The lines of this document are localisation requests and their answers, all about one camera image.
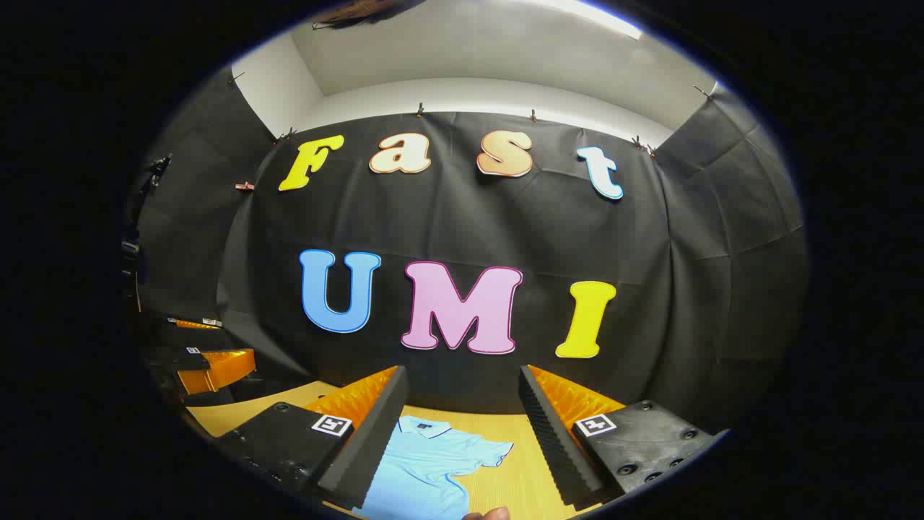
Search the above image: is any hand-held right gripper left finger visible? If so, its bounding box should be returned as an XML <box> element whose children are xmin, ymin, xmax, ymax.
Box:
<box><xmin>217</xmin><ymin>365</ymin><xmax>410</xmax><ymax>511</ymax></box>

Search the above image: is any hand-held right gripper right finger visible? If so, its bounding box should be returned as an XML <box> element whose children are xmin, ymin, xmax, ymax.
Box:
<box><xmin>518</xmin><ymin>364</ymin><xmax>730</xmax><ymax>506</ymax></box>

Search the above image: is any light blue T-shirt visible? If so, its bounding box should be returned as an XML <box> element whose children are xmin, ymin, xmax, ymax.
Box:
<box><xmin>354</xmin><ymin>415</ymin><xmax>515</xmax><ymax>520</ymax></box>

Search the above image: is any black backdrop cloth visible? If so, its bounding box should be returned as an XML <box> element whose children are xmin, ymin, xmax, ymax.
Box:
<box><xmin>123</xmin><ymin>65</ymin><xmax>809</xmax><ymax>434</ymax></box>

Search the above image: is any dark brown object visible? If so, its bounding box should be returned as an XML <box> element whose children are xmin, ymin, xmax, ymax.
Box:
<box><xmin>312</xmin><ymin>0</ymin><xmax>427</xmax><ymax>31</ymax></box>

